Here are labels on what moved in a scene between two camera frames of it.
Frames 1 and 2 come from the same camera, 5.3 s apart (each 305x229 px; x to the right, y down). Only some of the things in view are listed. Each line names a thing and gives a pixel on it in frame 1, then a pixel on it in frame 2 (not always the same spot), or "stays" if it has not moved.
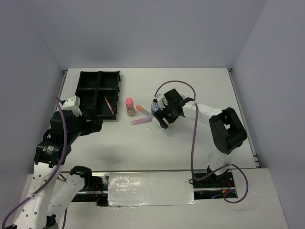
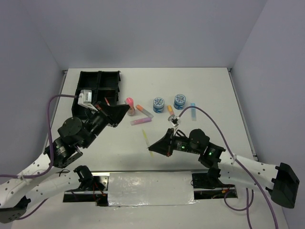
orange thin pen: [109, 105] stays
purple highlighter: [141, 120] stays
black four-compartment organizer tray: [94, 86] stays
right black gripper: [159, 117] -> [163, 145]
